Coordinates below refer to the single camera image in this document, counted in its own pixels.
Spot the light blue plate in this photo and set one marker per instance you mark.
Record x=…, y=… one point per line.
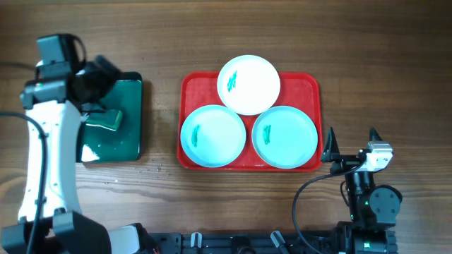
x=212, y=136
x=284, y=137

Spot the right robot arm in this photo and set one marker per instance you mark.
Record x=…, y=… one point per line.
x=373, y=209

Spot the red plastic serving tray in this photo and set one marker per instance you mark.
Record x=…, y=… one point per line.
x=299, y=90

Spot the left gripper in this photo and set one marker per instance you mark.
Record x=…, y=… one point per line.
x=104, y=80

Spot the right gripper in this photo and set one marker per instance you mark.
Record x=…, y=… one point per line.
x=330, y=154

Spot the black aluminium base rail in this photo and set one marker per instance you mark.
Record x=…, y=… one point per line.
x=177, y=243

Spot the white round plate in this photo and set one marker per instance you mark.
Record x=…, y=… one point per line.
x=248, y=85

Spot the black tray with green water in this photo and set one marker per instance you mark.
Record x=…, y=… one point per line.
x=101, y=145

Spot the green dish sponge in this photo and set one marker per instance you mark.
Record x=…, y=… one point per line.
x=109, y=119

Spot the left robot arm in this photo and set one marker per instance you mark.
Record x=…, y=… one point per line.
x=50, y=218

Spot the light blue plate left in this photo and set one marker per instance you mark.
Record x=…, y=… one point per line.
x=212, y=136

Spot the light blue plate right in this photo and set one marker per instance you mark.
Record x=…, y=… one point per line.
x=284, y=137

